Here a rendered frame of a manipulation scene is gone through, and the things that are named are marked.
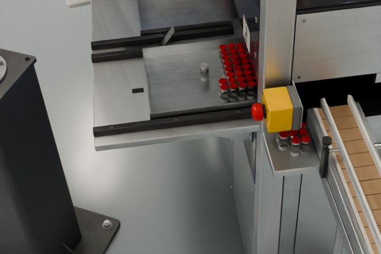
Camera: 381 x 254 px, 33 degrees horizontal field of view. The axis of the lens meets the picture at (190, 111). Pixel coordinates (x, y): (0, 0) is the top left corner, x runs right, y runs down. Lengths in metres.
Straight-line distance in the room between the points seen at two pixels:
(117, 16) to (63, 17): 1.62
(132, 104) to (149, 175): 1.03
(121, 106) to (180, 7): 0.44
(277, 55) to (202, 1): 0.61
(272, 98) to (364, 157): 0.24
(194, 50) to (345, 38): 0.50
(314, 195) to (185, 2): 0.68
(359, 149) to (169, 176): 1.29
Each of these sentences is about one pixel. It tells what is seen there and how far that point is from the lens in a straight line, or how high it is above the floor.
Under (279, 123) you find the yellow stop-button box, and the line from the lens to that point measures 1.43.
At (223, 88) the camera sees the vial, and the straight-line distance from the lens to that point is 1.60.
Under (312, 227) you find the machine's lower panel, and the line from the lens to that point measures 1.92.
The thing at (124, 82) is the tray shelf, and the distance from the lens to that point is 1.72.
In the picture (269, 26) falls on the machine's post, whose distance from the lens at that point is 1.37.
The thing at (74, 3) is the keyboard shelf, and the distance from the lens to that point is 2.19.
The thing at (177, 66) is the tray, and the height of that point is 0.88.
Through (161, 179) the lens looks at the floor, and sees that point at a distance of 2.63.
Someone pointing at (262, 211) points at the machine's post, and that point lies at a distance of 1.81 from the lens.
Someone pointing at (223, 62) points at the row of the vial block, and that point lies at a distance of 1.68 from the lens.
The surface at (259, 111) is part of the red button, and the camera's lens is 1.42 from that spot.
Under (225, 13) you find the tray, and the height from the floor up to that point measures 0.88.
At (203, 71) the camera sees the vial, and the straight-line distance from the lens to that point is 1.67.
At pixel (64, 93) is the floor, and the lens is 3.08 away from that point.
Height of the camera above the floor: 1.99
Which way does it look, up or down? 44 degrees down
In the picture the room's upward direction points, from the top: 4 degrees counter-clockwise
